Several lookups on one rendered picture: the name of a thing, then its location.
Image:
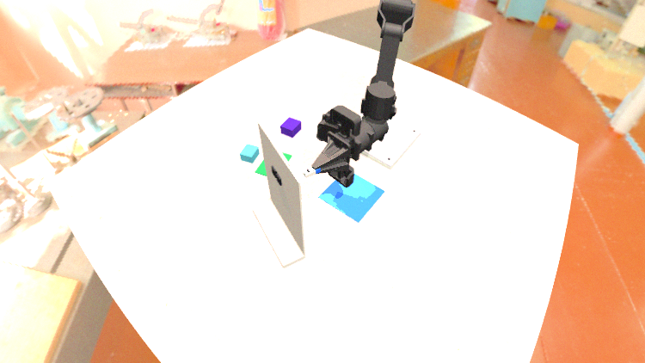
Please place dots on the light blue cube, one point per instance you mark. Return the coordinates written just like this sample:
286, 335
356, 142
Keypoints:
249, 153

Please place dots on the light blue square mat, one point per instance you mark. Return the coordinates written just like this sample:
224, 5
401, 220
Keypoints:
354, 201

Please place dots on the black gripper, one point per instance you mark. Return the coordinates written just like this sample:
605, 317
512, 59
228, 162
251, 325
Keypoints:
353, 137

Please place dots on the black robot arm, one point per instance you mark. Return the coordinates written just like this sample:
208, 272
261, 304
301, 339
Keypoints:
395, 17

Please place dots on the purple cube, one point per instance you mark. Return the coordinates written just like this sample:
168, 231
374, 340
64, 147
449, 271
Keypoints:
290, 127

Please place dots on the beige panel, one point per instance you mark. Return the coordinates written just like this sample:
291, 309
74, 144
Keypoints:
281, 218

